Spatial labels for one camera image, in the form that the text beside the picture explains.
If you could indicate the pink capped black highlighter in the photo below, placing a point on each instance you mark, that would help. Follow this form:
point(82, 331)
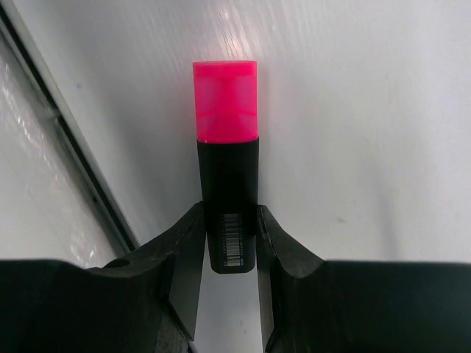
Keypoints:
point(227, 134)

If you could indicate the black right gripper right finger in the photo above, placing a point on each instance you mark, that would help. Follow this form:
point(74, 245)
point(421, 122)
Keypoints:
point(308, 304)

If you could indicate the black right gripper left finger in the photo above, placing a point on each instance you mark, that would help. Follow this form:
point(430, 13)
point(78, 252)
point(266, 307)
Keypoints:
point(145, 301)

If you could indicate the silver foil taped panel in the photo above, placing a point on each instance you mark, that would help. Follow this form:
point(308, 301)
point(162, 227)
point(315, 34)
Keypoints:
point(47, 210)

